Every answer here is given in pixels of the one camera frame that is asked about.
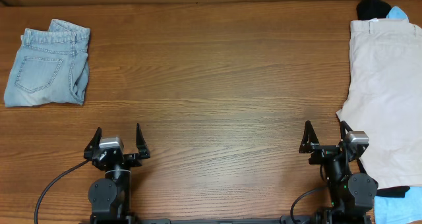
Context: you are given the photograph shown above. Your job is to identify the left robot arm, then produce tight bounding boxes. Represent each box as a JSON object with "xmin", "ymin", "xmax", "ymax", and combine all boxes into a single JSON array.
[{"xmin": 83, "ymin": 125, "xmax": 150, "ymax": 223}]

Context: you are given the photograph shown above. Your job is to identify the light blue shirt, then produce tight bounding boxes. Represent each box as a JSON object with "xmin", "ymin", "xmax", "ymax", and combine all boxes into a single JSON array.
[{"xmin": 372, "ymin": 7, "xmax": 421, "ymax": 223}]

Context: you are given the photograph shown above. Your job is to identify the beige cotton shorts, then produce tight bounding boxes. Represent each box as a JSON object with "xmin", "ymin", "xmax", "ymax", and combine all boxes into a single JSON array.
[{"xmin": 337, "ymin": 19, "xmax": 421, "ymax": 188}]

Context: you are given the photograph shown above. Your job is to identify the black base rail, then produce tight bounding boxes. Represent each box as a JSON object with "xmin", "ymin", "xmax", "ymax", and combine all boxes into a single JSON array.
[{"xmin": 138, "ymin": 215, "xmax": 311, "ymax": 224}]

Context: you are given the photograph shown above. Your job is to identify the folded light blue jeans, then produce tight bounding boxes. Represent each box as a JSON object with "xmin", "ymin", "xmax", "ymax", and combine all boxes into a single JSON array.
[{"xmin": 4, "ymin": 19, "xmax": 90, "ymax": 107}]

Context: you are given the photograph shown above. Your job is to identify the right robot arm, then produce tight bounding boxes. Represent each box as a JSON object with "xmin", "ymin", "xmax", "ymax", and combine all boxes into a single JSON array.
[{"xmin": 299, "ymin": 121, "xmax": 378, "ymax": 224}]

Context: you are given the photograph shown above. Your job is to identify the black printed shirt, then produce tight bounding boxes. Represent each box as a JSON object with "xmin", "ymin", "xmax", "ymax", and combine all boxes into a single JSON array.
[{"xmin": 356, "ymin": 0, "xmax": 392, "ymax": 20}]

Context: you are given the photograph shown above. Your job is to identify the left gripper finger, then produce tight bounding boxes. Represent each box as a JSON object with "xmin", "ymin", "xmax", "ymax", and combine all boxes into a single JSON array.
[
  {"xmin": 136, "ymin": 123, "xmax": 150, "ymax": 159},
  {"xmin": 83, "ymin": 127, "xmax": 102, "ymax": 160}
]

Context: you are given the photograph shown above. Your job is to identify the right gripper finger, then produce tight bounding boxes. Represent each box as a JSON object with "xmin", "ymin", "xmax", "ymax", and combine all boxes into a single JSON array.
[
  {"xmin": 299, "ymin": 120, "xmax": 319, "ymax": 154},
  {"xmin": 340, "ymin": 121, "xmax": 353, "ymax": 140}
]

